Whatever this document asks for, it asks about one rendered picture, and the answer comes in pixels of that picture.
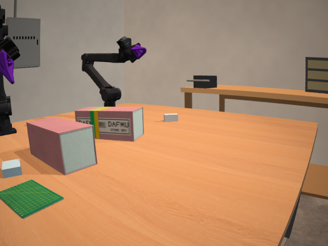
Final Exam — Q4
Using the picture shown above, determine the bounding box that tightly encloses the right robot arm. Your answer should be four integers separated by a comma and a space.
0, 5, 17, 136

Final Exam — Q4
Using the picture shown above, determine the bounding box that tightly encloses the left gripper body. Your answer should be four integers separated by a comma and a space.
126, 43, 141, 63

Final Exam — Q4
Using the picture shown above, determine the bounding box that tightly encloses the green cutting mat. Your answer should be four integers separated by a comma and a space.
0, 180, 64, 219

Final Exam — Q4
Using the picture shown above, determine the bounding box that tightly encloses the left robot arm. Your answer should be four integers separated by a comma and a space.
81, 36, 135, 107

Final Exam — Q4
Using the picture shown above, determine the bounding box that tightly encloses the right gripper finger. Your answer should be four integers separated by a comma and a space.
0, 50, 14, 83
0, 62, 13, 84

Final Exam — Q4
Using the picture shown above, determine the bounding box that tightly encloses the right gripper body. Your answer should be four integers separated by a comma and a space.
0, 37, 20, 61

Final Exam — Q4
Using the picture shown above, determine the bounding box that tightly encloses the pink box sleeve with green and yellow band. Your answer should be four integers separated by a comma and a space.
75, 107, 144, 141

